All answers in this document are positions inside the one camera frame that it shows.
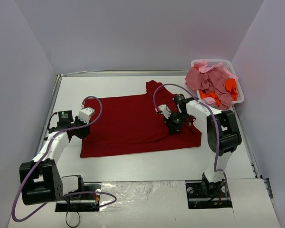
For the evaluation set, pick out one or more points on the pink t-shirt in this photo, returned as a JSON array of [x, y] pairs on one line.
[[211, 80]]

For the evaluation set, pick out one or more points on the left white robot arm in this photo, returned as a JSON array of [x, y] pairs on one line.
[[45, 183]]

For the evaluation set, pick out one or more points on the white plastic basket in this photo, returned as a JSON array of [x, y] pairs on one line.
[[208, 64]]

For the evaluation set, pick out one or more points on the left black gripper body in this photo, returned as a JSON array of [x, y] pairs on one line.
[[82, 132]]

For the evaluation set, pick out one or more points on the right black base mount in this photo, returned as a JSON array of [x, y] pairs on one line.
[[197, 198]]

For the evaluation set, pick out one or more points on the dark red t-shirt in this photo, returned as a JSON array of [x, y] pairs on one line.
[[130, 124]]

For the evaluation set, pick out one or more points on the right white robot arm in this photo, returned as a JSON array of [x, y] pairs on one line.
[[222, 134]]

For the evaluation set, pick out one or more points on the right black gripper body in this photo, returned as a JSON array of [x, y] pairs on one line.
[[172, 127]]

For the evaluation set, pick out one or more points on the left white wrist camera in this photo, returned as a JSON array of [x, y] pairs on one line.
[[85, 114]]

